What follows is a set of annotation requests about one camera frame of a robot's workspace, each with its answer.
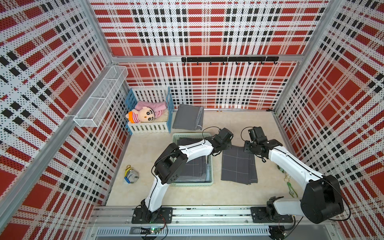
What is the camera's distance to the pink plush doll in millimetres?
1004

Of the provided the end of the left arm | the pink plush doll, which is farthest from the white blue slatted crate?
the end of the left arm

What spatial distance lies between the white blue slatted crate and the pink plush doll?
0.02 m

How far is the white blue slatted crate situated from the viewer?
1036 mm
